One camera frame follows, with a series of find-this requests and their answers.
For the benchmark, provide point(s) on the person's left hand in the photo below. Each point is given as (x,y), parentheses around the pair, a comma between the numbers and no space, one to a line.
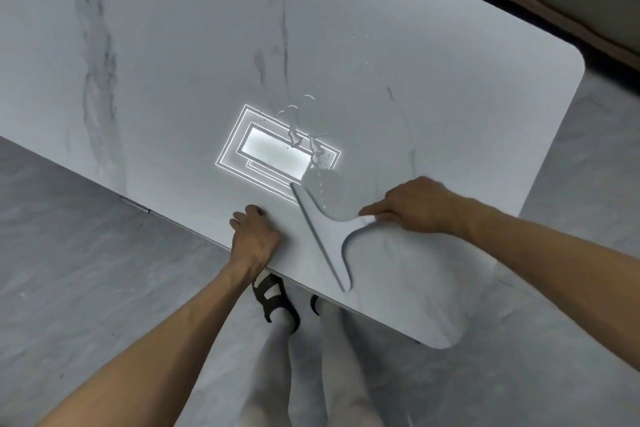
(255,241)

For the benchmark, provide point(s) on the person's left black sandal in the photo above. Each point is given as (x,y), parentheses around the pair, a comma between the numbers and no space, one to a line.
(262,299)

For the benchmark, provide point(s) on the person's left forearm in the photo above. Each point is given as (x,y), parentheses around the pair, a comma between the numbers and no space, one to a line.
(150,366)

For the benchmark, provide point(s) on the white marble table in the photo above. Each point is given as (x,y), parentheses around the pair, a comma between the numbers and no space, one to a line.
(150,41)

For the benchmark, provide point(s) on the person's left leg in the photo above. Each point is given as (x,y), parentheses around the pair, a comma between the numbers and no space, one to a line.
(270,376)

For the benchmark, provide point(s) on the white squeegee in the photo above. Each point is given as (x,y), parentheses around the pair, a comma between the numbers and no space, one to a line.
(330,236)

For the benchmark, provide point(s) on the person's right leg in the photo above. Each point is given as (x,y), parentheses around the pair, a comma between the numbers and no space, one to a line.
(345,376)

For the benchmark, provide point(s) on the person's right forearm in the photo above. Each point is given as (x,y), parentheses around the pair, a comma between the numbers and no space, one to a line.
(560,271)

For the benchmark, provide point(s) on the person's black sandal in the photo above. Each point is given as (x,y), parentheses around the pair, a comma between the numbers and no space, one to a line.
(262,299)
(315,306)

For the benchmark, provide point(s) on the person's right hand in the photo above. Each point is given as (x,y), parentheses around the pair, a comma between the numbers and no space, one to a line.
(425,206)

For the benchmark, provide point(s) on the person's right black sandal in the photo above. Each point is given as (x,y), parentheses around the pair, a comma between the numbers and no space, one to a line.
(315,306)

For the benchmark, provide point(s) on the person's leg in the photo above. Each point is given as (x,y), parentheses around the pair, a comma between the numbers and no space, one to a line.
(270,376)
(345,376)

